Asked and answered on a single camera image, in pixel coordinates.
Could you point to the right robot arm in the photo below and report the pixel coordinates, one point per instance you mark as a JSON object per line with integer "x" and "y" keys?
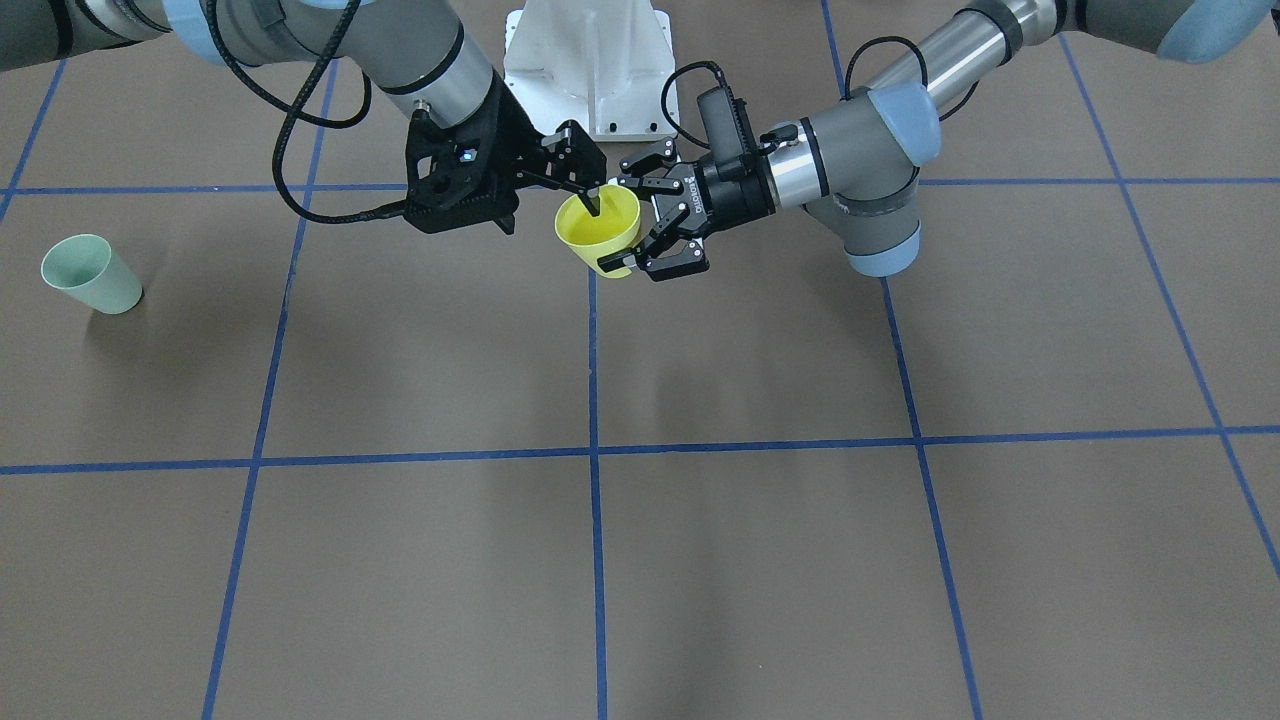
{"x": 318, "y": 62}

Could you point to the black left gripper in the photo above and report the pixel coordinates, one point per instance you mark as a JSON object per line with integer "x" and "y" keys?
{"x": 732, "y": 192}

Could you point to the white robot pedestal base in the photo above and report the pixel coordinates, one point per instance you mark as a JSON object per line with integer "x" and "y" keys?
{"x": 601, "y": 63}

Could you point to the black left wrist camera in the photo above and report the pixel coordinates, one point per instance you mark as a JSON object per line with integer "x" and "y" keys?
{"x": 731, "y": 143}

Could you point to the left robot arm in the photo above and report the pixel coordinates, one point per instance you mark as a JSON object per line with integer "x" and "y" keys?
{"x": 856, "y": 166}

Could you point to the green plastic cup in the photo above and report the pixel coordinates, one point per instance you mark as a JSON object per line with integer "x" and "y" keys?
{"x": 87, "y": 268}

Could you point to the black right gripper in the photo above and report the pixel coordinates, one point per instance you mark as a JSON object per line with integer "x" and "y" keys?
{"x": 516, "y": 150}

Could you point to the yellow plastic cup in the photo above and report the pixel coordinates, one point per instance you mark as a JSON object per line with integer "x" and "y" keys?
{"x": 615, "y": 228}

